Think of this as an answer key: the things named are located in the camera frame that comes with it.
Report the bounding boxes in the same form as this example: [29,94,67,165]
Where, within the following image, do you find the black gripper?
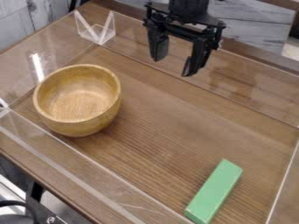
[144,1,227,77]

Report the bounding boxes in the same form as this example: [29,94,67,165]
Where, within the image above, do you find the black table leg bracket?
[25,182,68,224]

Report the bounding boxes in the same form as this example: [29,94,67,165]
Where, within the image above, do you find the green rectangular block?
[184,159,243,224]

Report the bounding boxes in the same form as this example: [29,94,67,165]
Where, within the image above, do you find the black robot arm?
[144,0,227,77]

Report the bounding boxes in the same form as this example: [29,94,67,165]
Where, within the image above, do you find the brown wooden bowl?
[32,64,121,137]

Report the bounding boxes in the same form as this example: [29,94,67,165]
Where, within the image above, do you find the black cable under table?
[0,199,38,224]

